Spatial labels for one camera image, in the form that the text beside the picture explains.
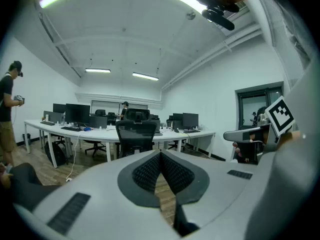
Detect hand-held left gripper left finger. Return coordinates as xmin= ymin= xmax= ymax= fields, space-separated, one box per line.
xmin=13 ymin=148 xmax=181 ymax=240

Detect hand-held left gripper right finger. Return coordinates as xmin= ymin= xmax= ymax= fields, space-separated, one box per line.
xmin=159 ymin=148 xmax=260 ymax=237

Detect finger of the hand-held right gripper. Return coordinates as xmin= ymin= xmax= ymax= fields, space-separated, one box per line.
xmin=223 ymin=125 xmax=272 ymax=143

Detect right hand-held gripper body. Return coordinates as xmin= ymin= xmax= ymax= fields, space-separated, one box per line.
xmin=237 ymin=95 xmax=296 ymax=165

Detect black mesh office chair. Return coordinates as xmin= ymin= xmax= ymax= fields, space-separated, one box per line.
xmin=115 ymin=108 xmax=161 ymax=159

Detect person's right forearm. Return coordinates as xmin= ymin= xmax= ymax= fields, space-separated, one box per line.
xmin=279 ymin=130 xmax=302 ymax=146

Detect person's right hand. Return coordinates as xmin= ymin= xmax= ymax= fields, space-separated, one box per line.
xmin=232 ymin=141 xmax=244 ymax=158

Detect dark framed glass door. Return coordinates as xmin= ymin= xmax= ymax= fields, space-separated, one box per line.
xmin=234 ymin=81 xmax=285 ymax=131

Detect black computer monitor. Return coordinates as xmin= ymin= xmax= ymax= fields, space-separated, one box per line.
xmin=182 ymin=112 xmax=200 ymax=131
xmin=52 ymin=103 xmax=67 ymax=114
xmin=64 ymin=103 xmax=91 ymax=130
xmin=172 ymin=113 xmax=184 ymax=130

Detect black backpack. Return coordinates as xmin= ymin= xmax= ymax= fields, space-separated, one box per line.
xmin=44 ymin=140 xmax=69 ymax=167

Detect long white desk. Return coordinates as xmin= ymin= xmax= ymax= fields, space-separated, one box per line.
xmin=24 ymin=118 xmax=216 ymax=169

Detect grey desk divider panel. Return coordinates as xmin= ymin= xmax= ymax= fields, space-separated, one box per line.
xmin=89 ymin=115 xmax=108 ymax=129
xmin=43 ymin=110 xmax=65 ymax=124

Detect white ceiling pipes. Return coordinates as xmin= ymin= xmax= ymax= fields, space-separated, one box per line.
xmin=161 ymin=25 xmax=262 ymax=91

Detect window with blind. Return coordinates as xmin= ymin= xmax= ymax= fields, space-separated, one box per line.
xmin=91 ymin=100 xmax=148 ymax=115

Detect white air vent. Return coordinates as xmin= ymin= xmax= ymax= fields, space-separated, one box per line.
xmin=221 ymin=0 xmax=251 ymax=20

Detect white cable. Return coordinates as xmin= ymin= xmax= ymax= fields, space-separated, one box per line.
xmin=65 ymin=133 xmax=80 ymax=182

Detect ceiling cable tray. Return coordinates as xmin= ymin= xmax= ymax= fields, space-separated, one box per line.
xmin=38 ymin=12 xmax=82 ymax=79

